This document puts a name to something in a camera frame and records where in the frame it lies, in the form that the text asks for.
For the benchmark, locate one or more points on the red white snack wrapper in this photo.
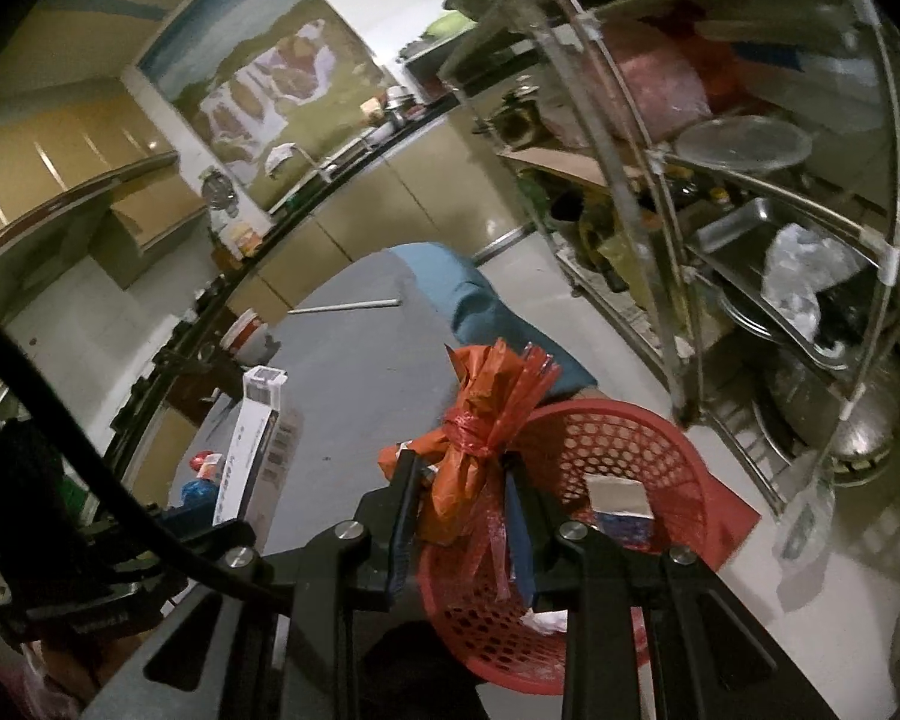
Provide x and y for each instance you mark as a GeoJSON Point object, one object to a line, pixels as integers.
{"type": "Point", "coordinates": [206, 463]}

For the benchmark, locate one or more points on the kitchen base cabinets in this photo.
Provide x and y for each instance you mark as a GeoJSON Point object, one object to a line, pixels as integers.
{"type": "Point", "coordinates": [435, 187]}

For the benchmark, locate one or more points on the small beige wall cabinet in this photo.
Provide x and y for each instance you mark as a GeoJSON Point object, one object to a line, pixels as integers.
{"type": "Point", "coordinates": [157, 221]}

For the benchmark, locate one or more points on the large steel pot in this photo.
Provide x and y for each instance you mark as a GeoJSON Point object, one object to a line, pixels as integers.
{"type": "Point", "coordinates": [855, 420]}

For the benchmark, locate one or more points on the clear plastic bottle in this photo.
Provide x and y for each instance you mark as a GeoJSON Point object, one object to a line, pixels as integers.
{"type": "Point", "coordinates": [802, 525]}

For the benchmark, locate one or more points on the white and blue carton box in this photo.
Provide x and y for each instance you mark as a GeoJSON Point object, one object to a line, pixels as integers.
{"type": "Point", "coordinates": [259, 427]}

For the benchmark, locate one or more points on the pink plastic bag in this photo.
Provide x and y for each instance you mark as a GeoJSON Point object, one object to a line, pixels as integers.
{"type": "Point", "coordinates": [656, 82]}

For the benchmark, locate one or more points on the white rag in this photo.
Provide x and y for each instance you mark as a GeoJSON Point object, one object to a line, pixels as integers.
{"type": "Point", "coordinates": [277, 157]}

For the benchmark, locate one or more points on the silver blue small box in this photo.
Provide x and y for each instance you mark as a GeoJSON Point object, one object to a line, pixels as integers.
{"type": "Point", "coordinates": [619, 506]}

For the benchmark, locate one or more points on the round glass lid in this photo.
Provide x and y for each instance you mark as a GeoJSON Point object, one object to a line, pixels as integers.
{"type": "Point", "coordinates": [742, 139]}

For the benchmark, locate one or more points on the red plastic basket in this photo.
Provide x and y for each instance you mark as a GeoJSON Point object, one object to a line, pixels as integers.
{"type": "Point", "coordinates": [645, 442]}

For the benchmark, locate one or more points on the grey tablecloth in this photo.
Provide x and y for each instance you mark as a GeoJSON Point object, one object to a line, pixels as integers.
{"type": "Point", "coordinates": [345, 375]}

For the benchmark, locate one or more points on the metal shelf rack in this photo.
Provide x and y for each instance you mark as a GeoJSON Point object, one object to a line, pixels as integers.
{"type": "Point", "coordinates": [622, 187]}

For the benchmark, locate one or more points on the range hood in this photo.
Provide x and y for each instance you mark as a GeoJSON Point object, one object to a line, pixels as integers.
{"type": "Point", "coordinates": [82, 191]}

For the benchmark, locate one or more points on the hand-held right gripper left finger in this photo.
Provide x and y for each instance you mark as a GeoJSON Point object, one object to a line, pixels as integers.
{"type": "Point", "coordinates": [397, 525]}

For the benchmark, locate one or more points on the yellow plastic bag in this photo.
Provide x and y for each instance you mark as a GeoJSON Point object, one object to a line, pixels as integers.
{"type": "Point", "coordinates": [604, 247]}

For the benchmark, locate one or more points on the waterfall wall poster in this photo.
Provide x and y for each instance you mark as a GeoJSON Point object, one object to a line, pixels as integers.
{"type": "Point", "coordinates": [270, 67]}

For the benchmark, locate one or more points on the orange-red plastic bag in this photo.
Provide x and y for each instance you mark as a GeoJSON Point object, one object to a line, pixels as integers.
{"type": "Point", "coordinates": [487, 397]}

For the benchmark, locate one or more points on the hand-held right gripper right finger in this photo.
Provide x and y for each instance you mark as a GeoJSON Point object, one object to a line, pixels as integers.
{"type": "Point", "coordinates": [521, 540]}

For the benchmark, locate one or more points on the steel tray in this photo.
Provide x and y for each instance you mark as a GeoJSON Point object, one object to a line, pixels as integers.
{"type": "Point", "coordinates": [735, 232]}

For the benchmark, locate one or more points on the blue tablecloth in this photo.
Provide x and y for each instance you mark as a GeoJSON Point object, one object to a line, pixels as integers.
{"type": "Point", "coordinates": [487, 307]}

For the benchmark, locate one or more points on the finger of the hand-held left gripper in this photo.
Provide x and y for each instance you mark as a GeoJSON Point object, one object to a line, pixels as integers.
{"type": "Point", "coordinates": [217, 538]}

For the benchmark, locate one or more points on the yellow jar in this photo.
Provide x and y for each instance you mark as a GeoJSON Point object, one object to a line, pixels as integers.
{"type": "Point", "coordinates": [244, 240]}

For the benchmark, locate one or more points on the beige upper wall cabinets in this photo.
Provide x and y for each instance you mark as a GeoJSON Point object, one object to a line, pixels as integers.
{"type": "Point", "coordinates": [67, 135]}

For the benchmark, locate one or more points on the large white bowl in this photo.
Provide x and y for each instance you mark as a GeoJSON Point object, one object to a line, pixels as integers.
{"type": "Point", "coordinates": [255, 350]}

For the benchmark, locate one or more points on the hanging strainer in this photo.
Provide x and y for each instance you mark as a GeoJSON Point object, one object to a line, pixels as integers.
{"type": "Point", "coordinates": [217, 191]}

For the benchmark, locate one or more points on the green plastic bag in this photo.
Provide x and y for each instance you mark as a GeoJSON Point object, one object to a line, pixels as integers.
{"type": "Point", "coordinates": [446, 22]}

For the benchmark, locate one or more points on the steel sink faucet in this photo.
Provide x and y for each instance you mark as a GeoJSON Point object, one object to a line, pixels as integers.
{"type": "Point", "coordinates": [311, 161]}

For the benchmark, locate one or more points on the small metal pot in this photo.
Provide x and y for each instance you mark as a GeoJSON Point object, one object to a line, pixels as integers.
{"type": "Point", "coordinates": [397, 101]}

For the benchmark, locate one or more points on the thin white rod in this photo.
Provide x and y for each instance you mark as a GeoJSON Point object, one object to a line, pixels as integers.
{"type": "Point", "coordinates": [345, 305]}

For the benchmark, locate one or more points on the steel pot with lid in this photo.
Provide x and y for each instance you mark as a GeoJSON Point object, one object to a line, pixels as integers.
{"type": "Point", "coordinates": [521, 109]}

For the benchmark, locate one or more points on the white plastic bag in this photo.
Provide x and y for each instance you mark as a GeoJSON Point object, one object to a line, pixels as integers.
{"type": "Point", "coordinates": [795, 277]}

